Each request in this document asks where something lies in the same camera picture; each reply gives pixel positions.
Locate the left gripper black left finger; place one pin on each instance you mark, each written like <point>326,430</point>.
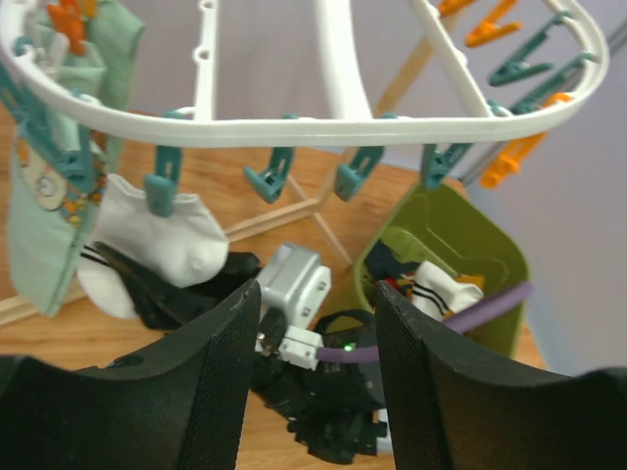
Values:
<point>177,403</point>

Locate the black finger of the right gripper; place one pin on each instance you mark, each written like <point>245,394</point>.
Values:
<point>159,304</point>

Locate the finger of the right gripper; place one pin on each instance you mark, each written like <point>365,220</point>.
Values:
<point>237,270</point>

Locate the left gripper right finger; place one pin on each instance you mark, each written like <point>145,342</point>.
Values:
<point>454,404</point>

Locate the white sock black stripes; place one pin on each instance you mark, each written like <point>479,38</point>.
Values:
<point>437,294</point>

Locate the white round clip hanger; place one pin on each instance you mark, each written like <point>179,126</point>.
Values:
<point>351,123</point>

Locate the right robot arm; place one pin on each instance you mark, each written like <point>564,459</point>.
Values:
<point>321,376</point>

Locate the mint green cartoon sock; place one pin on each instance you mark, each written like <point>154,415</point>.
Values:
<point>49,222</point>

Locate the olive green plastic basket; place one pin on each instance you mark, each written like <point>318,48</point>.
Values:
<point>440,226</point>

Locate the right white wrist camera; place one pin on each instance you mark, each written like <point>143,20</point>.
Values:
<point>294,284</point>

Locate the wooden drying rack frame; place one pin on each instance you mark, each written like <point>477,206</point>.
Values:
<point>17,309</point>

